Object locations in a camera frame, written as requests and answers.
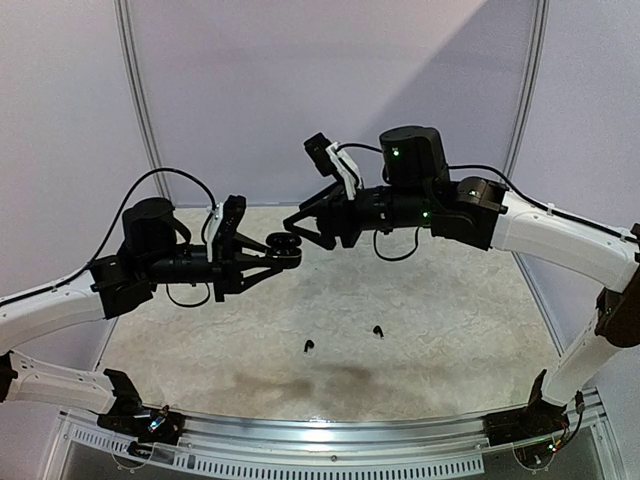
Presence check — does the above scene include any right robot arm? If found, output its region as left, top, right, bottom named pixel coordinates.
left=284, top=125, right=639, bottom=436

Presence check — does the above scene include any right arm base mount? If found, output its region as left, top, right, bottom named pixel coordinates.
left=482, top=401, right=569, bottom=446

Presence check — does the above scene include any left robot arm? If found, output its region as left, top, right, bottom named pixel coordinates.
left=1, top=195, right=302, bottom=434

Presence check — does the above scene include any black earbud charging case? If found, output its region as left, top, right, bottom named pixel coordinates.
left=265, top=232, right=302, bottom=259

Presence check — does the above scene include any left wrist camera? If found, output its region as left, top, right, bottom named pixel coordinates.
left=205, top=195, right=246, bottom=263

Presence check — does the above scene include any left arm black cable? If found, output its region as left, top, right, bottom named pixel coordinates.
left=0, top=168, right=219, bottom=309

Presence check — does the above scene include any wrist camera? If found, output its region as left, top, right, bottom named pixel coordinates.
left=303, top=132, right=363, bottom=200
left=205, top=195, right=246, bottom=263

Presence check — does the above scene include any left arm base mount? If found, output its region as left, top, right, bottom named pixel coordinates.
left=97, top=399, right=186, bottom=445

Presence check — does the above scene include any aluminium front rail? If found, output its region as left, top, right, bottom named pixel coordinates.
left=42, top=384, right=626, bottom=480

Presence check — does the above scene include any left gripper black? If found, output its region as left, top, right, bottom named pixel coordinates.
left=143, top=232, right=283, bottom=302

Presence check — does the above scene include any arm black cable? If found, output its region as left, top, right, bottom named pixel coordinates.
left=339, top=143, right=640, bottom=262
left=0, top=168, right=219, bottom=309

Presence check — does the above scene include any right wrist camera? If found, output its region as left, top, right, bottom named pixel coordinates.
left=303, top=132, right=363, bottom=200

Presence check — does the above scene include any aluminium frame post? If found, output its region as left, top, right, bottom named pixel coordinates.
left=113, top=0, right=169, bottom=199
left=502, top=0, right=550, bottom=179

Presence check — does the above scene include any left aluminium frame post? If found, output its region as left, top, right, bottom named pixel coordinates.
left=113, top=0, right=169, bottom=199

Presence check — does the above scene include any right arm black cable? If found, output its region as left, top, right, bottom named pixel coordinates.
left=339, top=143, right=640, bottom=262

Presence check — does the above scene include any right aluminium frame post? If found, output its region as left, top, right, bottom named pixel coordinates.
left=502, top=0, right=550, bottom=179

